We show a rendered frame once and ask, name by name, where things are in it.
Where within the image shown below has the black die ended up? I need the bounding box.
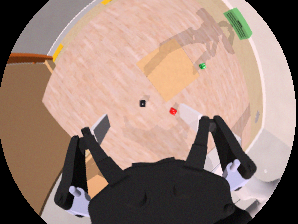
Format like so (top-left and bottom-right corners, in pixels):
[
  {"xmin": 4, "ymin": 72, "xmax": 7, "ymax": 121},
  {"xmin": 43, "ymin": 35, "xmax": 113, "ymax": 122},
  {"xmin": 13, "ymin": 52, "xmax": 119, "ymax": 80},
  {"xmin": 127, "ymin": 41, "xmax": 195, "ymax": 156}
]
[{"xmin": 140, "ymin": 100, "xmax": 146, "ymax": 107}]

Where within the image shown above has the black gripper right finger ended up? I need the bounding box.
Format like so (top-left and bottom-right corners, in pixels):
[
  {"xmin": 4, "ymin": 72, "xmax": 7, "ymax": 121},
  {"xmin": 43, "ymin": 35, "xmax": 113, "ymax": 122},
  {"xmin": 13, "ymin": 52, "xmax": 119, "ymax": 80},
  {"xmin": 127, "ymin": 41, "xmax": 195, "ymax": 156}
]
[{"xmin": 173, "ymin": 103, "xmax": 257, "ymax": 200}]

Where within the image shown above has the red die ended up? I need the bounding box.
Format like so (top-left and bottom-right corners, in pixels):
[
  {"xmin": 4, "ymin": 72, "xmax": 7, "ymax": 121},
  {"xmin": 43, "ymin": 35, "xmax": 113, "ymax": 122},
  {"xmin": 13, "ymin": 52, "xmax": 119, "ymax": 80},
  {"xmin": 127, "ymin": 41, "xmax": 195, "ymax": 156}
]
[{"xmin": 169, "ymin": 107, "xmax": 177, "ymax": 115}]

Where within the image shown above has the green die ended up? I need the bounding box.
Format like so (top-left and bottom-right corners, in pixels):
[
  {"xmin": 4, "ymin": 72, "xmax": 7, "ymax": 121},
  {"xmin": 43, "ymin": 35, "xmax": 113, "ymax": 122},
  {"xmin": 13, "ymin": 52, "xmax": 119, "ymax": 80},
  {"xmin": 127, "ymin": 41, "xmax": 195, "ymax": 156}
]
[{"xmin": 199, "ymin": 63, "xmax": 206, "ymax": 69}]

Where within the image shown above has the tan flat mat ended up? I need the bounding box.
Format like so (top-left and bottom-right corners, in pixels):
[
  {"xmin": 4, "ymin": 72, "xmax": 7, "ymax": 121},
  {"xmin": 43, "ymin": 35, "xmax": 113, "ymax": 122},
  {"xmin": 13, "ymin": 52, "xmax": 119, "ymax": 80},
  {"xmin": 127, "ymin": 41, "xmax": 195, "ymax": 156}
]
[{"xmin": 136, "ymin": 39, "xmax": 199, "ymax": 102}]

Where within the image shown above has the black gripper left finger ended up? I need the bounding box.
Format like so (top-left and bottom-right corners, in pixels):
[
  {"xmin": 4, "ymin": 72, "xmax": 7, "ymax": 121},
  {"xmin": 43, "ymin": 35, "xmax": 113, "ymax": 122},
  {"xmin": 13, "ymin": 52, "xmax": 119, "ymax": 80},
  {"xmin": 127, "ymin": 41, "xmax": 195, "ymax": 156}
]
[{"xmin": 54, "ymin": 114, "xmax": 147, "ymax": 218}]

